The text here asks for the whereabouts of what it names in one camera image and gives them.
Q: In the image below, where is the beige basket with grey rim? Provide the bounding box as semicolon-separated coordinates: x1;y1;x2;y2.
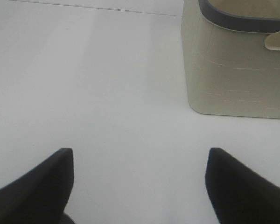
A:
181;0;280;119

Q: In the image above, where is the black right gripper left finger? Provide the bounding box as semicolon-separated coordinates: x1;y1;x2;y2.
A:
0;148;74;224

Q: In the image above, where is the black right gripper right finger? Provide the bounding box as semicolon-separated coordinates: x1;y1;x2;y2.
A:
205;148;280;224

